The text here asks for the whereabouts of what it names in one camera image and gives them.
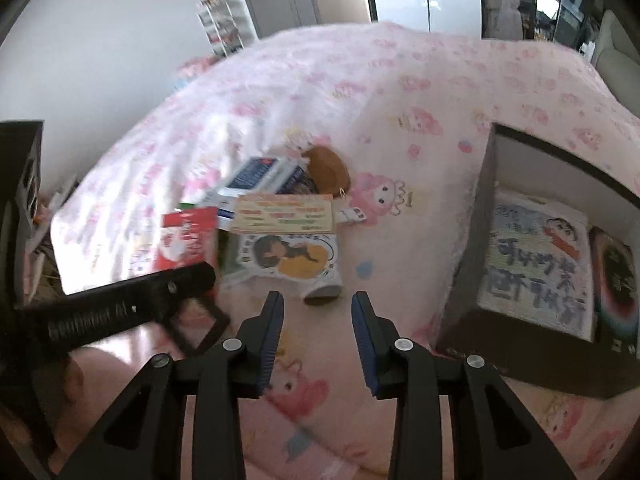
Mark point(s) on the grey padded headboard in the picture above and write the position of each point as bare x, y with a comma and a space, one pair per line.
620, 55

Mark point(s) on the cartoon snack packet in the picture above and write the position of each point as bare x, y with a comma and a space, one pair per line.
535, 265

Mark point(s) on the black glass wardrobe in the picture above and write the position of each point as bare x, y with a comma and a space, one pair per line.
540, 0

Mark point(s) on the white printed tag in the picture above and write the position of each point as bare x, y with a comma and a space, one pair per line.
352, 214

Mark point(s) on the red foil packet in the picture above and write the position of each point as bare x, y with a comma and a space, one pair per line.
185, 237

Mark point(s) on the blue and white packet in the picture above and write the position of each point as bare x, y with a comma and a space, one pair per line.
260, 175

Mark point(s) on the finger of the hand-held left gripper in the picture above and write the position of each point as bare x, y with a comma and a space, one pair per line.
216, 331

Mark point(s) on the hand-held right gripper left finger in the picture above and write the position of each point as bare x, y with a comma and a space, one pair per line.
270, 340

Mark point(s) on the black cardboard box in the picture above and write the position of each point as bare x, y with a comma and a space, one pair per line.
470, 280

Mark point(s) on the cartoon character sticker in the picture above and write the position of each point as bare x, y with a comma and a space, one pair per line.
290, 257

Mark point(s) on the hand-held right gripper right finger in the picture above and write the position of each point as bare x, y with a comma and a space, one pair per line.
362, 340

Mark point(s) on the white shelf rack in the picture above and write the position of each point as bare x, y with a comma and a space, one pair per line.
220, 27

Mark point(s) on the pink cartoon printed blanket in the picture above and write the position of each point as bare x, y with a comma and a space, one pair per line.
400, 85

